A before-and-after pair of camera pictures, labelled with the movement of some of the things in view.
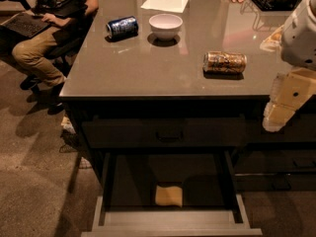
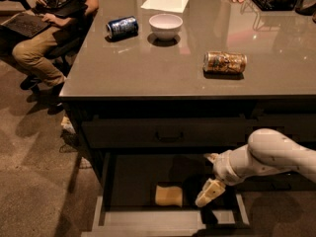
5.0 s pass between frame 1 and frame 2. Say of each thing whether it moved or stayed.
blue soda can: stayed
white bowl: stayed
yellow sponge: stayed
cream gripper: moved
